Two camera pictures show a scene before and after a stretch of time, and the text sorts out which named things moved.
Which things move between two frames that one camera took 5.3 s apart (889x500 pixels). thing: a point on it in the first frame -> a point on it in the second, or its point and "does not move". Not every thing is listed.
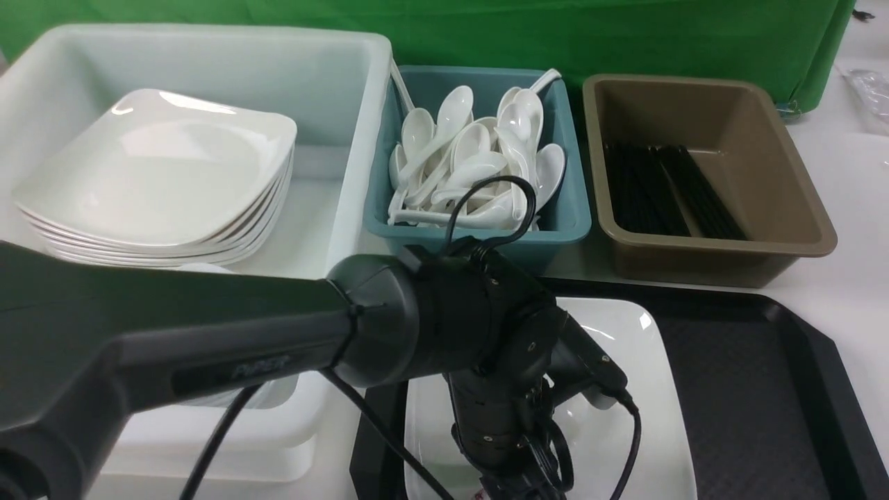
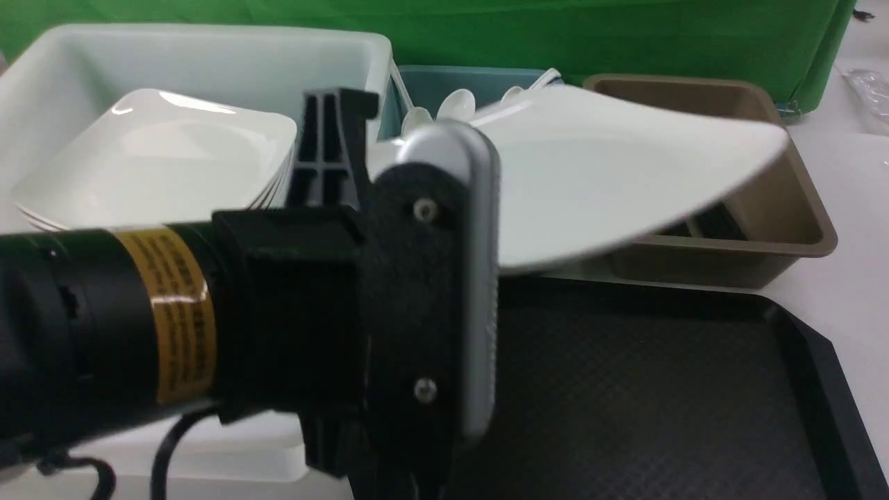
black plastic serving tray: (769, 410) does not move
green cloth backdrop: (795, 44) does not move
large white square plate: (602, 440) -> (580, 169)
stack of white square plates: (155, 180) does not move
